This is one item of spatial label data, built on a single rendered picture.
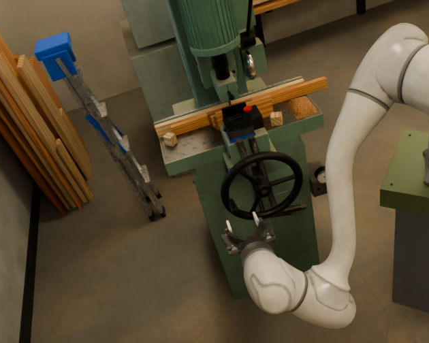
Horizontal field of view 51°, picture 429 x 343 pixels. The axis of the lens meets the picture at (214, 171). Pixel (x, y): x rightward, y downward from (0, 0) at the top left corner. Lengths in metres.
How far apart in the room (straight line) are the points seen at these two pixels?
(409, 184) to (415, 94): 0.73
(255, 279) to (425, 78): 0.55
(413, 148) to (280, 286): 0.99
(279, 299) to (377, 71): 0.53
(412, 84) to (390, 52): 0.09
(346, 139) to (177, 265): 1.61
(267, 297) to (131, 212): 1.96
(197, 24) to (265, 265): 0.81
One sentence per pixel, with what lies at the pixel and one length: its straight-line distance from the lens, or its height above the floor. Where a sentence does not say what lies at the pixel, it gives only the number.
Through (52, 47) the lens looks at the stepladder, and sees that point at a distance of 2.23.
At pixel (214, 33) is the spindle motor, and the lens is 1.51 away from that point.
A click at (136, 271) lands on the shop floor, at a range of 2.55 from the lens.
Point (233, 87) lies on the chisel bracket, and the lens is 1.64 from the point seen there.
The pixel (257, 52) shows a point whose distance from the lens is 1.84.
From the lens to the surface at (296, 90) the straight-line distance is 1.78.
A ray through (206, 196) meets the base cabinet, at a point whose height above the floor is 0.69.
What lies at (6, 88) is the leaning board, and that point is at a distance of 2.72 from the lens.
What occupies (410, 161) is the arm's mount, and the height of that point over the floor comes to 0.69.
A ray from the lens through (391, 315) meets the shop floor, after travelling 2.17.
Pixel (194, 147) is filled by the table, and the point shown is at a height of 0.90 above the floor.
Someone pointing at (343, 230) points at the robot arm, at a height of 1.02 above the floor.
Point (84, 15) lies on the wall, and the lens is 3.98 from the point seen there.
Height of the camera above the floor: 1.85
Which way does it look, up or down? 39 degrees down
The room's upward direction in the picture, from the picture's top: 17 degrees counter-clockwise
